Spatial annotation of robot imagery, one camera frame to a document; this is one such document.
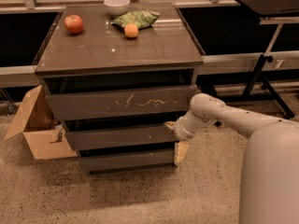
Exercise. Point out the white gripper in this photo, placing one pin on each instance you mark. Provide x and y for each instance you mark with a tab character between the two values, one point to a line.
179	130

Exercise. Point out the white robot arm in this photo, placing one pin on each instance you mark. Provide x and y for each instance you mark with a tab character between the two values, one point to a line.
269	190

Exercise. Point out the open cardboard box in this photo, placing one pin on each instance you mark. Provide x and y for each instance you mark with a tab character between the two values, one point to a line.
43	133

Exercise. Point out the grey drawer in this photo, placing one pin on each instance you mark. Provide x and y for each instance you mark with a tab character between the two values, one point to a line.
107	104
128	161
121	137

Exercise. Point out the white bowl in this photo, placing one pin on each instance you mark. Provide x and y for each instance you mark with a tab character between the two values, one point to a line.
116	7

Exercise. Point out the orange fruit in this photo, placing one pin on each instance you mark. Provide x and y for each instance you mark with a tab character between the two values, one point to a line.
131	30

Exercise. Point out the green chip bag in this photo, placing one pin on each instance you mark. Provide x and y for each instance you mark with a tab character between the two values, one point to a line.
141	18

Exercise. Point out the grey drawer cabinet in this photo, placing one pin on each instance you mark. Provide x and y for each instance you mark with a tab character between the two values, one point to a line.
102	58

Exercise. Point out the grey bottom drawer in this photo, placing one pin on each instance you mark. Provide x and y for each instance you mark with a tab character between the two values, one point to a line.
128	161

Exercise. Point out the grey top drawer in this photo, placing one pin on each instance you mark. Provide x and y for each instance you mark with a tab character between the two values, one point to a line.
107	104

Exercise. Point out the black side table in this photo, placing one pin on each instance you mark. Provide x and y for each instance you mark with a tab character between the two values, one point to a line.
249	38

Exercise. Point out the red apple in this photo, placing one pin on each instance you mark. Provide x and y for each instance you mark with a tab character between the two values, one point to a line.
73	24

